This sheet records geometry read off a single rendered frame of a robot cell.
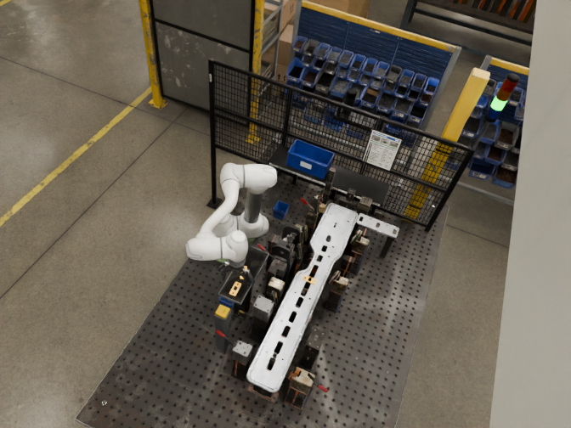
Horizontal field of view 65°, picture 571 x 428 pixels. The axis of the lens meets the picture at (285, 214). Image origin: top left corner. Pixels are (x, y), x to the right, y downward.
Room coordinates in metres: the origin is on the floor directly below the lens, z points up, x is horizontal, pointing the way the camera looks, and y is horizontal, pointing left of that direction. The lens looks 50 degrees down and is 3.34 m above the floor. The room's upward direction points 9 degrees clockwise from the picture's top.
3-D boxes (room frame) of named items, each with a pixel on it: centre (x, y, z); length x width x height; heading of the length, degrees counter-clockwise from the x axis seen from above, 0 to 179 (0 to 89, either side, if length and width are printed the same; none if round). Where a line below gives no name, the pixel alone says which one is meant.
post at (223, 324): (1.11, 0.24, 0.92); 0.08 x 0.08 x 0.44; 74
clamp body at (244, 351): (0.97, 0.11, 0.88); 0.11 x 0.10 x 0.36; 74
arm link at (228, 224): (1.88, 0.41, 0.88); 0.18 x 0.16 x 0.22; 106
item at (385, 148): (2.45, -0.59, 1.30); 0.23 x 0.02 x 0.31; 74
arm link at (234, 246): (1.25, 0.22, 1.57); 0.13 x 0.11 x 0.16; 106
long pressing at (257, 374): (1.47, -0.21, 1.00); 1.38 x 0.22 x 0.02; 164
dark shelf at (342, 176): (2.41, -0.27, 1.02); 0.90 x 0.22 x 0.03; 74
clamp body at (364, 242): (1.83, -0.52, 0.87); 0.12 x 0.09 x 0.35; 74
